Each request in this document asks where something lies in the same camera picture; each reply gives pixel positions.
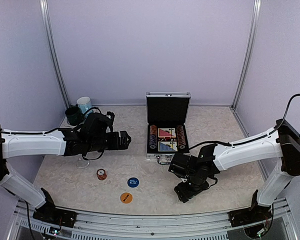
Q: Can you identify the red yellow chip row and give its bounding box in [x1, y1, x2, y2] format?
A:
[149, 125, 158, 136]

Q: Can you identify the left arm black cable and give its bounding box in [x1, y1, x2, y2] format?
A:
[4, 106, 115, 161]

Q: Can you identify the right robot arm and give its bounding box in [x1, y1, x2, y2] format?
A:
[168, 119, 300, 222]

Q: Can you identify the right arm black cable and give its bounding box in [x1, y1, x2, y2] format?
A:
[189, 93, 300, 151]

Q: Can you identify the aluminium post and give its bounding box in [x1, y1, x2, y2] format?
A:
[231, 0, 262, 110]
[39, 0, 71, 108]

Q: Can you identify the purple chip row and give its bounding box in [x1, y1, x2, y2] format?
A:
[149, 134, 157, 149]

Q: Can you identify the brown chip row in case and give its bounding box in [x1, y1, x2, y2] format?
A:
[176, 125, 186, 149]

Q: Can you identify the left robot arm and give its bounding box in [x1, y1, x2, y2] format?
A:
[0, 111, 132, 223]

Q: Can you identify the red playing card deck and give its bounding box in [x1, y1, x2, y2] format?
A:
[158, 128, 176, 139]

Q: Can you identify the left aluminium post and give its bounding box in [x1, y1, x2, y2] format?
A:
[39, 0, 71, 108]

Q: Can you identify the clear round disc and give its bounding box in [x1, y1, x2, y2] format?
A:
[76, 158, 89, 169]

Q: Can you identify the aluminium front rail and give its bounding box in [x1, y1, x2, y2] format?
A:
[6, 198, 300, 240]

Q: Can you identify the blue small blind button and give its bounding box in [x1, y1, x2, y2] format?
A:
[127, 177, 139, 188]

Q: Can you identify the orange big blind button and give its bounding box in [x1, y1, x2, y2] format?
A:
[120, 192, 133, 204]

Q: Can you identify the aluminium poker case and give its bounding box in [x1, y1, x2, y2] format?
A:
[146, 92, 191, 165]

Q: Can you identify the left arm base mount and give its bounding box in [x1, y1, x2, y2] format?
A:
[33, 207, 77, 228]

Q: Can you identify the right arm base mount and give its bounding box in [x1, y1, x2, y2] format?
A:
[228, 208, 272, 228]

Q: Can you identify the right aluminium post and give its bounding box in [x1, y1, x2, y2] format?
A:
[231, 0, 262, 110]

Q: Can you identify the light blue mug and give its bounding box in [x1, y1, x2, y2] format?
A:
[76, 96, 93, 115]

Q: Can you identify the dark green mug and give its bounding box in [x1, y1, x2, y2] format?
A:
[65, 106, 85, 126]

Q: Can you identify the orange poker chip stack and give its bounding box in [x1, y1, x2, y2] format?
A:
[96, 168, 107, 181]

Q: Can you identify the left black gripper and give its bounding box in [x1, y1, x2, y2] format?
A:
[87, 130, 131, 152]

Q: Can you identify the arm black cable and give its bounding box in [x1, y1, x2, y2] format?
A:
[4, 106, 115, 161]
[189, 93, 300, 151]

